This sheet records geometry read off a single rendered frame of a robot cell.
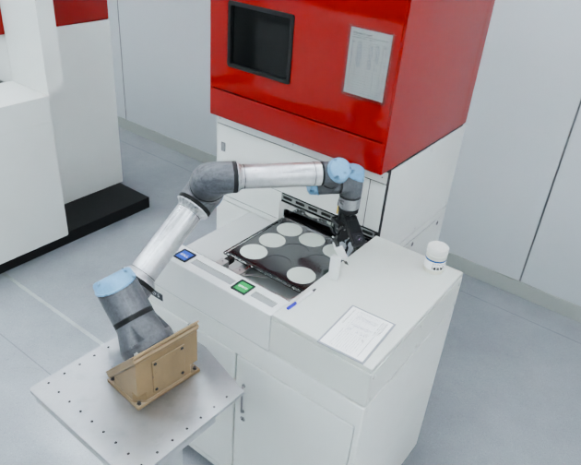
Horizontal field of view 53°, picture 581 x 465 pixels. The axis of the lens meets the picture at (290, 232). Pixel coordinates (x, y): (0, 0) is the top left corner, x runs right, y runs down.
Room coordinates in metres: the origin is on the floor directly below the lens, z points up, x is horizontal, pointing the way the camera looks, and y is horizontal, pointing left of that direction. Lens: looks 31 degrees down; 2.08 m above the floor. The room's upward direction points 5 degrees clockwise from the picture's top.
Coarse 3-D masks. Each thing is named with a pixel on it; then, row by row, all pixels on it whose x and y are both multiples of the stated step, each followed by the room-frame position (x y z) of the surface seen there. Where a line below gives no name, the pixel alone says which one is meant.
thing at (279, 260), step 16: (256, 240) 1.87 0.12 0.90; (288, 240) 1.89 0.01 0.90; (240, 256) 1.75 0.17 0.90; (272, 256) 1.76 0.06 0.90; (288, 256) 1.77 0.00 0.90; (304, 256) 1.78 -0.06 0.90; (320, 256) 1.79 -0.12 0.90; (272, 272) 1.67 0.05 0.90; (320, 272) 1.69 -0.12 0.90; (304, 288) 1.59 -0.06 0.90
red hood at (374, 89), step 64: (256, 0) 2.16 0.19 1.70; (320, 0) 2.01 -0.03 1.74; (384, 0) 1.88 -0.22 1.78; (448, 0) 2.06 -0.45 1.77; (256, 64) 2.16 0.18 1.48; (320, 64) 2.00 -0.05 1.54; (384, 64) 1.86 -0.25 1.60; (448, 64) 2.16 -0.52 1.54; (256, 128) 2.15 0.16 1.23; (320, 128) 1.98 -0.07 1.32; (384, 128) 1.84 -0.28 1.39; (448, 128) 2.29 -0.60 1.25
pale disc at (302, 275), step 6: (294, 270) 1.69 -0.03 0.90; (300, 270) 1.69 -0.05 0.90; (306, 270) 1.70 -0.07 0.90; (312, 270) 1.70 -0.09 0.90; (288, 276) 1.65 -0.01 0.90; (294, 276) 1.66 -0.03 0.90; (300, 276) 1.66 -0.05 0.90; (306, 276) 1.66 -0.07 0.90; (312, 276) 1.66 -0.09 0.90; (300, 282) 1.62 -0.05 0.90; (306, 282) 1.62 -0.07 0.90
